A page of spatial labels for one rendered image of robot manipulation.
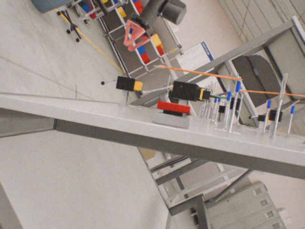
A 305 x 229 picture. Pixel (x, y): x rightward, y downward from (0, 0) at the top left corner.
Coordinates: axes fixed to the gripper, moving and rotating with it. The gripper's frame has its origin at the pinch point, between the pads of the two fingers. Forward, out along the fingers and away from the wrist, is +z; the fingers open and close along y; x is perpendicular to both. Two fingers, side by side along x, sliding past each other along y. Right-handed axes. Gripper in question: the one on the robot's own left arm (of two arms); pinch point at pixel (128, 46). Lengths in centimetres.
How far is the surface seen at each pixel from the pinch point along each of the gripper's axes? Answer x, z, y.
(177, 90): -27.8, 6.8, -24.9
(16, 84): 114, 56, 114
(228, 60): -22, -33, 69
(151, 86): 199, -52, 725
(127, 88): -7.6, 12.2, 1.3
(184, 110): -36, 12, -50
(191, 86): -30.2, 4.2, -25.3
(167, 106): -33, 12, -50
